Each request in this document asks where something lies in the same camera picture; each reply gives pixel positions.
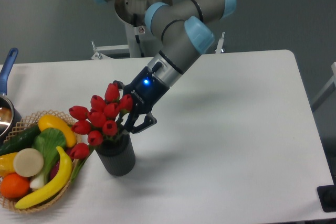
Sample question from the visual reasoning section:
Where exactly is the orange fruit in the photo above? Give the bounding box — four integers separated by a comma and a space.
1, 173, 30, 198

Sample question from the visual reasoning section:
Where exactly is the woven wicker basket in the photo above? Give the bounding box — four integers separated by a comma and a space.
0, 110, 83, 214

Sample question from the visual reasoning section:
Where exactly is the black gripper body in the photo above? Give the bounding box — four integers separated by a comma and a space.
123, 67, 169, 115

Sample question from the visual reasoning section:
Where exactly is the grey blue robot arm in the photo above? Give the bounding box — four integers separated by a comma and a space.
95, 0, 236, 134

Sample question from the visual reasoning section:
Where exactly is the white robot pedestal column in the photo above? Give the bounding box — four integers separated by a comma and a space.
114, 0, 172, 58

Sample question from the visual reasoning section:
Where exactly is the white frame at right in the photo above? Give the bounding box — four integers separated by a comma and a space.
310, 62, 335, 113

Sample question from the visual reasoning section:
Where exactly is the black device at edge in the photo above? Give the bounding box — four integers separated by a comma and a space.
317, 185, 335, 212

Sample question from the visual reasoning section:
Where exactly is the yellow banana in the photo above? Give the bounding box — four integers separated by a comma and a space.
14, 146, 72, 209

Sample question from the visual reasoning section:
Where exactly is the yellow bell pepper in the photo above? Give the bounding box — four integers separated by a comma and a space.
0, 152, 18, 177

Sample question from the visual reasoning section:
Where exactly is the dark red vegetable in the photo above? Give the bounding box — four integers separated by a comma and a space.
49, 147, 75, 181

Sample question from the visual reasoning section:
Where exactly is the dark grey ribbed vase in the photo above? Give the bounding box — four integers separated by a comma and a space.
96, 135, 136, 176

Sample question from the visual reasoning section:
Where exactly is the blue handled saucepan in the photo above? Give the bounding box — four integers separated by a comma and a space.
1, 48, 22, 145

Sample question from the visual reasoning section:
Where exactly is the green bok choy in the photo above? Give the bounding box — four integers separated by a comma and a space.
30, 128, 66, 190

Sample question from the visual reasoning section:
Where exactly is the red tulip bouquet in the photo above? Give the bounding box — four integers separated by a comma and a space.
69, 83, 133, 181

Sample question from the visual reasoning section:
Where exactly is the green cucumber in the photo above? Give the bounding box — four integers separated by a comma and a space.
1, 125, 40, 155

